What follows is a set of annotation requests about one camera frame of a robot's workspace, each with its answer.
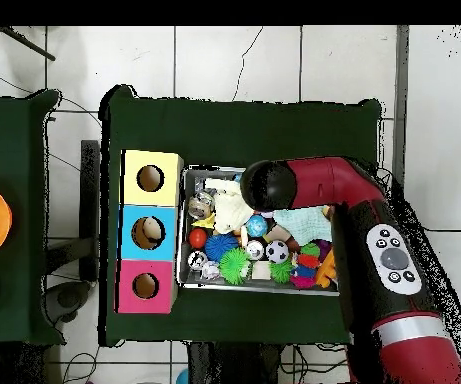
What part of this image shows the cream yellow cloth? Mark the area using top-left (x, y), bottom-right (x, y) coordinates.
top-left (204, 177), bottom-right (255, 235)

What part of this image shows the wooden box with three holes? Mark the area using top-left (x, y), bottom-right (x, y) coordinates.
top-left (115, 149), bottom-right (185, 315)

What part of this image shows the shallow mesh bin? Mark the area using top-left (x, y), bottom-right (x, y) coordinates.
top-left (175, 165), bottom-right (341, 297)

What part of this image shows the blue globe ball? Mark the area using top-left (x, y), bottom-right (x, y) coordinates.
top-left (245, 214), bottom-right (269, 238)

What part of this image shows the blue spiky ball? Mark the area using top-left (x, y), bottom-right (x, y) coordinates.
top-left (204, 232), bottom-right (239, 263)

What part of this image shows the red ball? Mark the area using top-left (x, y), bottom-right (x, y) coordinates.
top-left (187, 228), bottom-right (208, 250)

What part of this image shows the silver drink can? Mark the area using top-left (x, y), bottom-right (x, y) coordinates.
top-left (187, 250), bottom-right (208, 270)
top-left (245, 239), bottom-right (266, 260)

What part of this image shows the green spiky ball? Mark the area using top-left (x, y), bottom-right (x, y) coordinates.
top-left (218, 247), bottom-right (253, 286)

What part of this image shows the small soccer ball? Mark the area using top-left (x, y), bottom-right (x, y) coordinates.
top-left (265, 239), bottom-right (290, 264)

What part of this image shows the mint green cloth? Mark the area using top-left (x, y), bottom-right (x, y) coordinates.
top-left (273, 205), bottom-right (334, 246)

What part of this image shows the dark green table cloth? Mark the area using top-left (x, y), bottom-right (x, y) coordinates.
top-left (98, 84), bottom-right (383, 348)
top-left (0, 88), bottom-right (66, 346)

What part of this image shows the orange toy brick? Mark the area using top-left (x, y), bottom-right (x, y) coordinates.
top-left (315, 249), bottom-right (338, 289)

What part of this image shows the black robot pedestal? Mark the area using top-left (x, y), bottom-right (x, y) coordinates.
top-left (186, 341), bottom-right (284, 384)

